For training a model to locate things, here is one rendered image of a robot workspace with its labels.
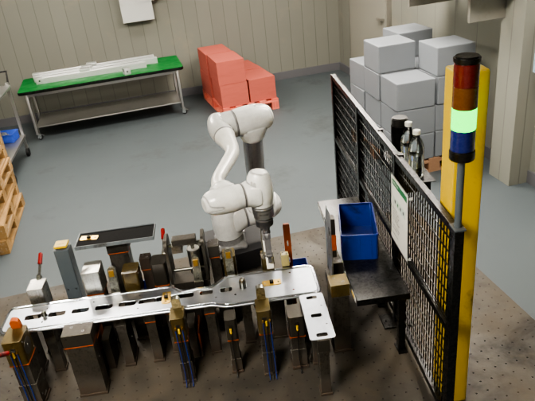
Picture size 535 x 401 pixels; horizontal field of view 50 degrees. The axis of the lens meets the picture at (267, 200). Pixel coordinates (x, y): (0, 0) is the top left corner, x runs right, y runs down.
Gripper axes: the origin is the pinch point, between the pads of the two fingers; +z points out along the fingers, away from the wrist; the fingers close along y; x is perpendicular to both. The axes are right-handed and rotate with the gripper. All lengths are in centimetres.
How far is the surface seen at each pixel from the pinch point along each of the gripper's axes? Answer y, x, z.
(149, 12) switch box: -647, -101, -18
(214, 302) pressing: 8.4, -25.7, 13.3
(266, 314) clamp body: 25.0, -4.7, 10.6
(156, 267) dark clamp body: -15, -51, 7
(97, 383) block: 21, -79, 37
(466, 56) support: 65, 55, -94
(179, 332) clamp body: 22.8, -40.5, 15.0
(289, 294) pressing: 10.5, 6.4, 13.3
